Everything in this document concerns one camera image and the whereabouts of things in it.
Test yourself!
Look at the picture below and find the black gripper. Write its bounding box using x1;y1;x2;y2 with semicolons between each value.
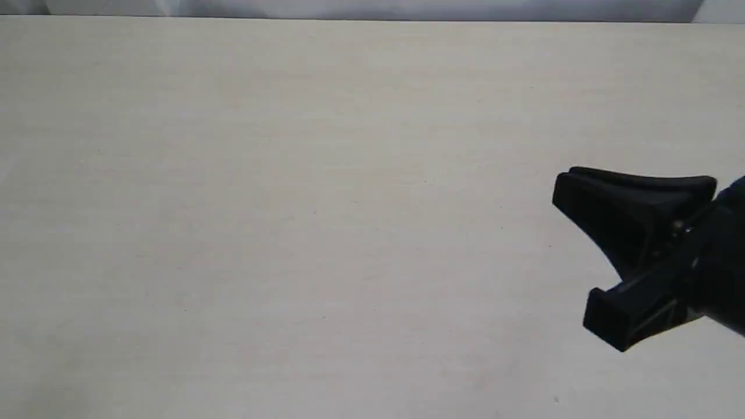
552;166;744;353

